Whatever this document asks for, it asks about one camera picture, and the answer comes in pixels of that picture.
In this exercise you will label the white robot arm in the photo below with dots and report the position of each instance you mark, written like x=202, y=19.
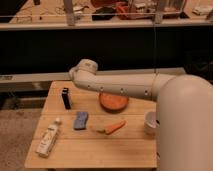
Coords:
x=184, y=112

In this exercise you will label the orange round plate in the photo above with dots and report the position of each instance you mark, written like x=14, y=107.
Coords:
x=113, y=103

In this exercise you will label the blue sponge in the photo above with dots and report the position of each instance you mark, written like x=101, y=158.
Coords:
x=81, y=120

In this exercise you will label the orange toy carrot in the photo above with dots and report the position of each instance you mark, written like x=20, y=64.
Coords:
x=112, y=128

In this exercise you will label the wooden table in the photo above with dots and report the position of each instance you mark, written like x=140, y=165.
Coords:
x=128, y=147

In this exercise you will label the white cup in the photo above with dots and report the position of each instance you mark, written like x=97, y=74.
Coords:
x=150, y=123

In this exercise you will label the white lotion bottle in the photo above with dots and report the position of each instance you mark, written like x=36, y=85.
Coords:
x=48, y=139

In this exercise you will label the background workbench shelf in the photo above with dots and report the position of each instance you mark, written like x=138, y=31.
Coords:
x=91, y=14

